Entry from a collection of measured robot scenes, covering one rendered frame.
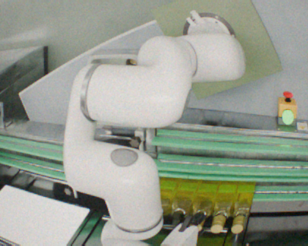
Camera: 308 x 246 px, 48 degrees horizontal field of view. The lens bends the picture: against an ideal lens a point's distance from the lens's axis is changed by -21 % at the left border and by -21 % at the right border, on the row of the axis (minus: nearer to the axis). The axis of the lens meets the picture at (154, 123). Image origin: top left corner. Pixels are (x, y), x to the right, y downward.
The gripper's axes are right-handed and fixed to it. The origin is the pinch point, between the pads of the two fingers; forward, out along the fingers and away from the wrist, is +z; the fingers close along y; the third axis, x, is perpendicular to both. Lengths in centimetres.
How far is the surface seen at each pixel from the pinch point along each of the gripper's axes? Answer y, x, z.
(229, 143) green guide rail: 13.7, 2.0, 21.9
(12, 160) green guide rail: -4, 77, 1
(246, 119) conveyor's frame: 15.6, 1.4, 35.4
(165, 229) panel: -12.7, 14.3, 8.9
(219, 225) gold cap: 1.1, -6.1, 0.7
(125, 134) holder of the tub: 6.1, 38.9, 26.9
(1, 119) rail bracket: 9, 88, 6
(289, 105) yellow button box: 22.7, -13.6, 38.0
